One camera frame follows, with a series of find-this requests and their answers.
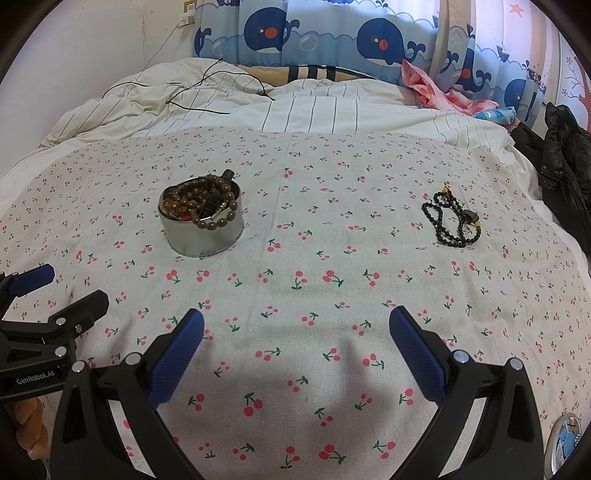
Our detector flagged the large brown round bead bracelet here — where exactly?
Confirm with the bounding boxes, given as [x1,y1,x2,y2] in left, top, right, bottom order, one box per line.
[187,174,242,232]

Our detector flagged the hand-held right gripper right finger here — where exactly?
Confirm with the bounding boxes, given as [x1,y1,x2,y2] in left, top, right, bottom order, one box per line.
[389,306,546,480]

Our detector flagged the blue whale print curtain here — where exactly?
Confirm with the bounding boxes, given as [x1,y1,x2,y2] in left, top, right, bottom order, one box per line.
[193,0,550,123]

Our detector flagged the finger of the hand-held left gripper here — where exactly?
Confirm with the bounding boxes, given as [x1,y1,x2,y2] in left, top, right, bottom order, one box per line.
[0,264,55,319]
[0,289,110,361]

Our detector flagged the black bead bracelet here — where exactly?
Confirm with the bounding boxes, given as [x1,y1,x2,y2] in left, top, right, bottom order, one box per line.
[421,184,483,248]

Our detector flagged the amber bead bracelet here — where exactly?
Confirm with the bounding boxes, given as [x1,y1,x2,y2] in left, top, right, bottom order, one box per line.
[161,184,197,217]

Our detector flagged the light blue packet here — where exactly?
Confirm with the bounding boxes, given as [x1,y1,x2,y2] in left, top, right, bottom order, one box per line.
[475,106,515,125]

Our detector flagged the white striped duvet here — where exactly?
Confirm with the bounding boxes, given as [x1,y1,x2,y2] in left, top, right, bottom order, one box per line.
[39,58,550,195]

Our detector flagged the tan striped pillow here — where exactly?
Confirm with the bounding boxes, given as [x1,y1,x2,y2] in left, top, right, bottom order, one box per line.
[238,65,384,86]

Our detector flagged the pink patterned cloth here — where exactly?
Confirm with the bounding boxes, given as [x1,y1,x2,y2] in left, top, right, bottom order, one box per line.
[401,59,499,114]

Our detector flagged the thin black cable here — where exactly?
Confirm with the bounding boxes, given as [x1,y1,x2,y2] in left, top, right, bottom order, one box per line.
[102,58,275,114]

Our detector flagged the black pendant charm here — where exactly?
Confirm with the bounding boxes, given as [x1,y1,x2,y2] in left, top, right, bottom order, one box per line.
[208,169,233,210]

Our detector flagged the person's left hand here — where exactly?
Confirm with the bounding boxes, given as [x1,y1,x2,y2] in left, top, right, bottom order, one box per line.
[14,397,51,462]

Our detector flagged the round metal tin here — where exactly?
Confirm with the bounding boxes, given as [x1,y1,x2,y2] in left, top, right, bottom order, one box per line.
[158,172,245,258]

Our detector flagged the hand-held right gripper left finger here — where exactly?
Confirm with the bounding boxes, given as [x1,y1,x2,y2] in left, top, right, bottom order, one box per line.
[50,308,206,480]

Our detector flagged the cherry print bed sheet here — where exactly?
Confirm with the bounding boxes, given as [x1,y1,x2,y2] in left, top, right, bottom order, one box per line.
[0,127,591,480]

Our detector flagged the round printed tin lid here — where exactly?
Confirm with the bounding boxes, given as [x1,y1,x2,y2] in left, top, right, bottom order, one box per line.
[547,412,583,480]

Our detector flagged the black padded jacket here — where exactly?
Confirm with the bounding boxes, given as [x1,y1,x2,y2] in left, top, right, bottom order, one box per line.
[510,102,591,278]

